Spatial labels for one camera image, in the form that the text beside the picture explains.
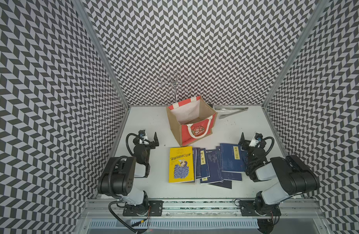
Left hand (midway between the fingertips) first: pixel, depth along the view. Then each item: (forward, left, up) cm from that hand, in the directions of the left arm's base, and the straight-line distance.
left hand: (148, 133), depth 90 cm
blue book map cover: (-19, -40, -8) cm, 45 cm away
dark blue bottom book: (-27, -44, -10) cm, 53 cm away
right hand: (-2, -63, 0) cm, 63 cm away
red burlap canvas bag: (+15, -27, -6) cm, 32 cm away
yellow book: (-19, -21, -6) cm, 29 cm away
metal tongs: (+29, -68, -9) cm, 74 cm away
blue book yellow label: (-19, -34, -8) cm, 40 cm away
